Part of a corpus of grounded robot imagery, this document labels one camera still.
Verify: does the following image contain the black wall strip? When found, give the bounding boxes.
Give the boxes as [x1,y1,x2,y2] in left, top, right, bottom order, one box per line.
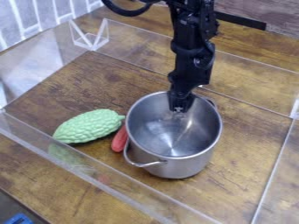
[216,11,266,31]

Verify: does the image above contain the pink handled metal spoon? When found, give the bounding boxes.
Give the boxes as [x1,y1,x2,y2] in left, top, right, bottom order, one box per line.
[110,126,128,152]

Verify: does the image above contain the blue object at corner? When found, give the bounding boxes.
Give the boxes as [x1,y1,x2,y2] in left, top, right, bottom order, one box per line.
[3,213,33,224]

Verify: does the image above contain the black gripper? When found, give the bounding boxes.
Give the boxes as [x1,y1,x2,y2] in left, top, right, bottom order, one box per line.
[166,40,214,113]

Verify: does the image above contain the clear acrylic bracket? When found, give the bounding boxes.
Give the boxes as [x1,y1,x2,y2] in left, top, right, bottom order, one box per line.
[69,19,109,52]

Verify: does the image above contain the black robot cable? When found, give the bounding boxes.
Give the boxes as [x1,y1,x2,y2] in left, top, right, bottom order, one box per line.
[100,0,161,18]

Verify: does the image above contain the stainless steel pot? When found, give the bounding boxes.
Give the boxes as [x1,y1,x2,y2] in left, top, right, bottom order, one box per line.
[124,92,222,179]

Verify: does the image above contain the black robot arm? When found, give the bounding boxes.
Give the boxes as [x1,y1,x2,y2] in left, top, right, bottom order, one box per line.
[166,0,220,113]

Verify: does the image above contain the green bitter gourd toy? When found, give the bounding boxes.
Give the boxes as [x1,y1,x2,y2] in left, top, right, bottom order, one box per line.
[52,108,125,144]

